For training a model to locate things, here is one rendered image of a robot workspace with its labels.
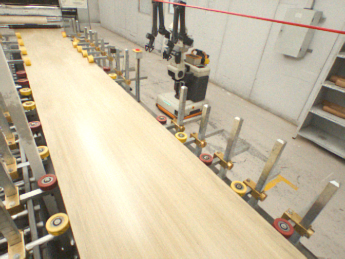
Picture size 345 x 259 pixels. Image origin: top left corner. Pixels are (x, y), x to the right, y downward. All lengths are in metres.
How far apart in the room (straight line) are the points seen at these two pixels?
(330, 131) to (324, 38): 1.34
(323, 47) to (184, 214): 3.27
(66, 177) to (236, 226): 0.82
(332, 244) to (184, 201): 1.71
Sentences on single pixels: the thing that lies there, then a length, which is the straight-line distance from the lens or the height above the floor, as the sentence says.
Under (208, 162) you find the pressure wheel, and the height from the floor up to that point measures 0.91.
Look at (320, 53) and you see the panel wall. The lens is 3.81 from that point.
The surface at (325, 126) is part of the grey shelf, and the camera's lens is 3.90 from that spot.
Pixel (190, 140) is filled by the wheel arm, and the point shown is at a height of 0.84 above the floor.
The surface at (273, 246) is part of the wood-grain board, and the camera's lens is 1.02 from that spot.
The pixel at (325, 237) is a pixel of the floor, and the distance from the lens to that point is 2.49.
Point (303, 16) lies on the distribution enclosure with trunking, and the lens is 3.68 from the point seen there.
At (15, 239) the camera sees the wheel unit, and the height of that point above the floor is 0.88.
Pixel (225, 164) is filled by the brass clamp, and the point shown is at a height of 0.84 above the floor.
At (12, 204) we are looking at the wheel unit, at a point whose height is 0.87.
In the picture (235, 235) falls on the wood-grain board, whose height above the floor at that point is 0.90.
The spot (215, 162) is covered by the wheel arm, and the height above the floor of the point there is 0.85.
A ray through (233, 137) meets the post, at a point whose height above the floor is 1.04.
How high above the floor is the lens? 1.70
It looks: 33 degrees down
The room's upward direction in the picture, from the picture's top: 6 degrees clockwise
